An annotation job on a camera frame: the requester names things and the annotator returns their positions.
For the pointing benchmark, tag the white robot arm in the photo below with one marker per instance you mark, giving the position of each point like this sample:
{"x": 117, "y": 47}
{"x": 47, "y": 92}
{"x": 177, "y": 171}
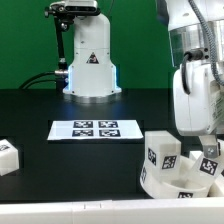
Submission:
{"x": 195, "y": 29}

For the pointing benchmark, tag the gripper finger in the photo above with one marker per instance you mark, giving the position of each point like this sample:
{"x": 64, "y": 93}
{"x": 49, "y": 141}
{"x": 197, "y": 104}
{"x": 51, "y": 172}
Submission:
{"x": 209, "y": 145}

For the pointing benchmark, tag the black camera on stand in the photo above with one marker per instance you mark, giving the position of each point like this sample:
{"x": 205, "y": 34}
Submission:
{"x": 64, "y": 13}

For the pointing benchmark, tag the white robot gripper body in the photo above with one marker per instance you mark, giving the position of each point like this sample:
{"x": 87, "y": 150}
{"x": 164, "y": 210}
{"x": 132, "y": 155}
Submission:
{"x": 200, "y": 112}

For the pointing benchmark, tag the white marker sheet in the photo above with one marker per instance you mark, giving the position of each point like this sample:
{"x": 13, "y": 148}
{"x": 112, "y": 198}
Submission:
{"x": 94, "y": 129}

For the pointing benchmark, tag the white L-shaped wall fixture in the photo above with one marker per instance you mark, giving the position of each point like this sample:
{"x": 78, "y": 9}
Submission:
{"x": 208, "y": 210}

